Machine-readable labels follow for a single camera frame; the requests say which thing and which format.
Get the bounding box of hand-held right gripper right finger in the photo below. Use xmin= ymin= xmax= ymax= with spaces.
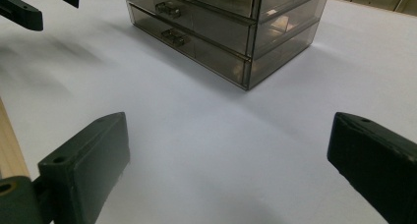
xmin=327 ymin=111 xmax=417 ymax=224

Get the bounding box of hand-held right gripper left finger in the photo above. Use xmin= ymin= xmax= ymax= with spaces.
xmin=37 ymin=111 xmax=131 ymax=224

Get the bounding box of smoky clear plastic drawer cabinet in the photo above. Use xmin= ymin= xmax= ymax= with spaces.
xmin=122 ymin=0 xmax=330 ymax=91

